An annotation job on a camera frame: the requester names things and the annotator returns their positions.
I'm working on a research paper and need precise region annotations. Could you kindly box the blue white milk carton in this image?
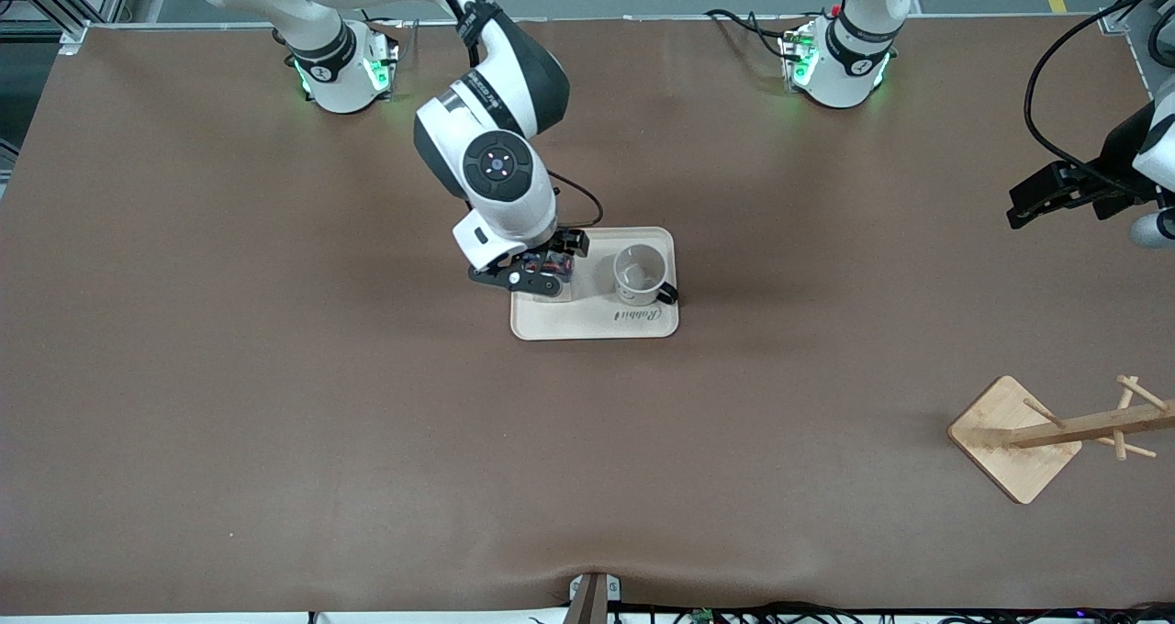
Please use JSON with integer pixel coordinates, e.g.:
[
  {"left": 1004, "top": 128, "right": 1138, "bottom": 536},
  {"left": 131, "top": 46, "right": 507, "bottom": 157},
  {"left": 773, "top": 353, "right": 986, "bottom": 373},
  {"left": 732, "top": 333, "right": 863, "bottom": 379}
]
[{"left": 521, "top": 250, "right": 575, "bottom": 302}]

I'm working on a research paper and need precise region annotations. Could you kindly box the white smiley cup black handle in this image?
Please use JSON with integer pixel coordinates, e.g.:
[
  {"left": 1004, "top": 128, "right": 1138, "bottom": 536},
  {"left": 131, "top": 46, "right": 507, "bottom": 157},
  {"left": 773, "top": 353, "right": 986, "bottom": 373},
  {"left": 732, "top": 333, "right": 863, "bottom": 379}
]
[{"left": 612, "top": 244, "right": 680, "bottom": 307}]

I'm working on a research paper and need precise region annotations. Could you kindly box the beige plastic tray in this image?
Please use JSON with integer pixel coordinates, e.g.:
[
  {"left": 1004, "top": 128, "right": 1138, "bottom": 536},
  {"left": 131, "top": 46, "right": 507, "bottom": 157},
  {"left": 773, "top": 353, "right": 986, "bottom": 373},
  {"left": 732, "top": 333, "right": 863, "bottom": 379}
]
[{"left": 510, "top": 227, "right": 680, "bottom": 341}]

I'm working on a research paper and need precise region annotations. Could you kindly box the brown table cover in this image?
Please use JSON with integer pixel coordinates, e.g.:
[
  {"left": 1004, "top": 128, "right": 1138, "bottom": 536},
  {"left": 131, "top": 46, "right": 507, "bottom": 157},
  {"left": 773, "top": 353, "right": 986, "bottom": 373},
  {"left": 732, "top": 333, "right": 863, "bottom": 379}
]
[{"left": 0, "top": 14, "right": 1175, "bottom": 618}]

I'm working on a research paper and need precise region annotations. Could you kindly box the wooden mug tree stand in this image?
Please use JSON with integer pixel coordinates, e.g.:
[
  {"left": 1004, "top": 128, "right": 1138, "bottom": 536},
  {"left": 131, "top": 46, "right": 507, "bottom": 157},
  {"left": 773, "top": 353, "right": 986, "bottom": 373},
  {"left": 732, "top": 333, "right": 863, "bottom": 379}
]
[{"left": 947, "top": 374, "right": 1175, "bottom": 506}]

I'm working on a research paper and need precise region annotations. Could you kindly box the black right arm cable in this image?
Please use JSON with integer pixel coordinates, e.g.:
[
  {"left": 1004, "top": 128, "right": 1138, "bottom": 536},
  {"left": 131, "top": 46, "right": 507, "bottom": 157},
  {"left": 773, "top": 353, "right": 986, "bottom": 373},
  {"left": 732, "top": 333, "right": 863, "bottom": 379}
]
[{"left": 549, "top": 171, "right": 605, "bottom": 229}]

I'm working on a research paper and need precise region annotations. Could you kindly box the black left arm base cable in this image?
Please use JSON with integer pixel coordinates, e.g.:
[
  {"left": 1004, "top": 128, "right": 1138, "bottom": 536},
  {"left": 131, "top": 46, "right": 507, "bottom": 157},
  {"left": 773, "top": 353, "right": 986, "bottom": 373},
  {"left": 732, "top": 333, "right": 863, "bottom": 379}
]
[{"left": 705, "top": 7, "right": 800, "bottom": 67}]

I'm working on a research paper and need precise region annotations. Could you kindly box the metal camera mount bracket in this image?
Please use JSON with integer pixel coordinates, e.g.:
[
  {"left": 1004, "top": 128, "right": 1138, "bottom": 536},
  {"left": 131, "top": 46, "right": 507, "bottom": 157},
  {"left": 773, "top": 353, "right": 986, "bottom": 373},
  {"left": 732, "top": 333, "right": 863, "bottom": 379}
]
[{"left": 567, "top": 572, "right": 622, "bottom": 624}]

